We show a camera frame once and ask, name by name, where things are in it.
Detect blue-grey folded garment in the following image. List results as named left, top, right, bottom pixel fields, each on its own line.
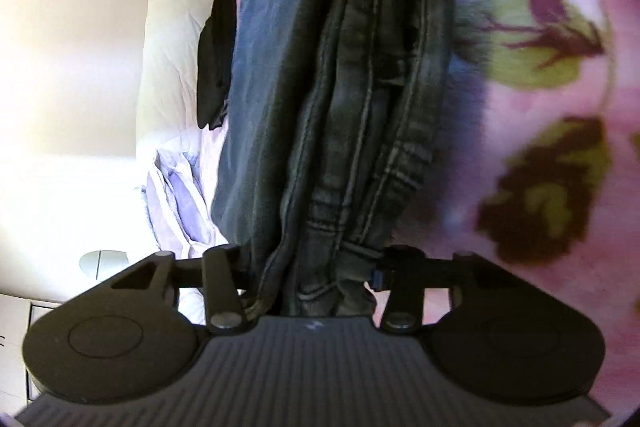
left=210, top=0, right=351, bottom=270

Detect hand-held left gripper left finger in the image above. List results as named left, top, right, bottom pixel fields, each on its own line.
left=109, top=244, right=257, bottom=336

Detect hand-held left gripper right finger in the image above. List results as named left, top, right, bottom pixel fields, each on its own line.
left=369, top=244, right=506, bottom=336

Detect dark grey jeans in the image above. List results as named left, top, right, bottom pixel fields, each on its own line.
left=249, top=0, right=457, bottom=322

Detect black cloth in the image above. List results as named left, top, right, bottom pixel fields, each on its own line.
left=196, top=0, right=239, bottom=132

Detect pink floral blanket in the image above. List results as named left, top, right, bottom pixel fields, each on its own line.
left=232, top=0, right=640, bottom=410

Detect white duvet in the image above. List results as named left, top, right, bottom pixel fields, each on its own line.
left=134, top=0, right=241, bottom=188

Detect purple and white cloth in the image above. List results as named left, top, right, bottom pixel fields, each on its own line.
left=142, top=146, right=232, bottom=260

